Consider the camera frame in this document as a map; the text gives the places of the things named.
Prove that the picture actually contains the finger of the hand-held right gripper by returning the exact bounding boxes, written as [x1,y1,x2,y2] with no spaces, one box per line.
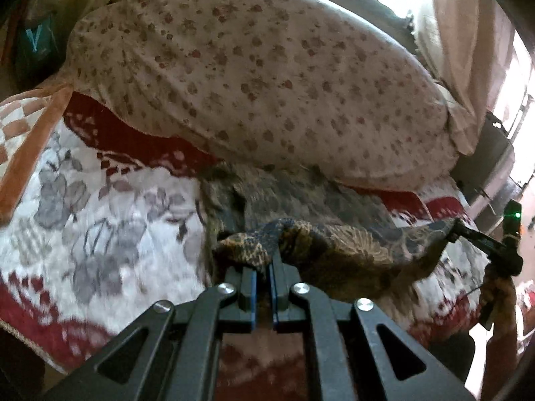
[445,217,507,256]

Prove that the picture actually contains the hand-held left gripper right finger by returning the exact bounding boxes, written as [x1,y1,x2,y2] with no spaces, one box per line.
[270,262,477,401]

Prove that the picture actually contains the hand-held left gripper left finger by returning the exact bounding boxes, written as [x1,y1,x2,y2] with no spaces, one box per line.
[42,267,257,401]

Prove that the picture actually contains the brown patterned cloth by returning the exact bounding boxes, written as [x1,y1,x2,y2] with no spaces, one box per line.
[198,163,464,297]

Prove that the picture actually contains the person's right hand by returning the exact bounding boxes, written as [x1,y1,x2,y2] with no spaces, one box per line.
[480,275,520,337]

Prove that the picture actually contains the black box device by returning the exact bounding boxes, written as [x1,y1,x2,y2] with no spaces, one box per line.
[453,111,521,228]

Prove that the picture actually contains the red white floral fleece blanket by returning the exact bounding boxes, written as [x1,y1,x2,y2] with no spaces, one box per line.
[0,88,502,401]

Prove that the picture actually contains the beige cloth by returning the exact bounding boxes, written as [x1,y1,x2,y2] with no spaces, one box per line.
[412,0,517,155]

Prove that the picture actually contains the floral print pillow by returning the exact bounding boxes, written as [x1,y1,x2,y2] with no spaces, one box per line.
[63,0,460,190]

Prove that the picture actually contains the orange white checkered cloth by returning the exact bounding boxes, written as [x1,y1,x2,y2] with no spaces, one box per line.
[0,84,75,224]

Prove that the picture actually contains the bag with teal patch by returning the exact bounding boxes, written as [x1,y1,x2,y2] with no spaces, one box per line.
[12,0,86,78]

